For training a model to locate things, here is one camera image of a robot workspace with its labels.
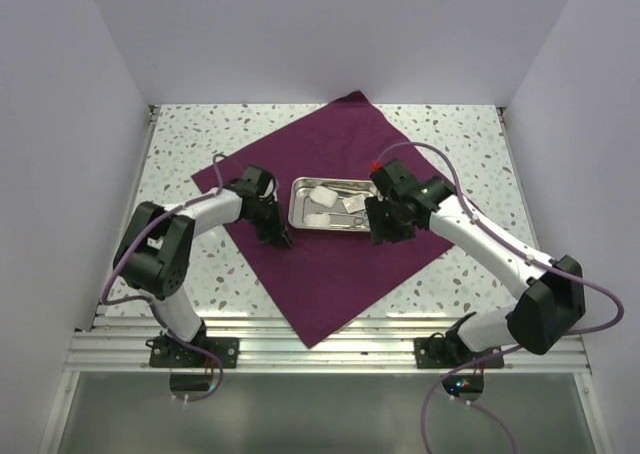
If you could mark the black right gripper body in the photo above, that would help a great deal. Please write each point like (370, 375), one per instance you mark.
(401, 230)

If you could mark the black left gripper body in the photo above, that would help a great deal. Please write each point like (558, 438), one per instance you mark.
(267, 209)

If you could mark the clear plastic sachet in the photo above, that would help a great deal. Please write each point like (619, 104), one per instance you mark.
(354, 203)

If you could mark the white gauze pad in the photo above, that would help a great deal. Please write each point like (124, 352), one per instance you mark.
(323, 196)
(317, 220)

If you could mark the steel forceps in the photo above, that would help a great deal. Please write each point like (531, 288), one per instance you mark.
(346, 220)
(347, 190)

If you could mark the steel instrument tray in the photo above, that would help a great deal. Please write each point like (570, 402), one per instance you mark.
(300, 205)

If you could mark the purple cloth mat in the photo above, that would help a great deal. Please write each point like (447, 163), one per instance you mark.
(325, 279)

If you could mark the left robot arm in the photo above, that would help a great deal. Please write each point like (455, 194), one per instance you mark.
(154, 252)

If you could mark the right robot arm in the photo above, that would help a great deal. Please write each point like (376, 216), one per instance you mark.
(548, 293)

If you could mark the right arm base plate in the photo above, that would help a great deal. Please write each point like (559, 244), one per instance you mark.
(438, 352)

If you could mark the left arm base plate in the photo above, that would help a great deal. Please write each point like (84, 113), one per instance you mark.
(167, 353)

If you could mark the aluminium rail frame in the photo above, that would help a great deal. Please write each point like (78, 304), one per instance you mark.
(357, 391)

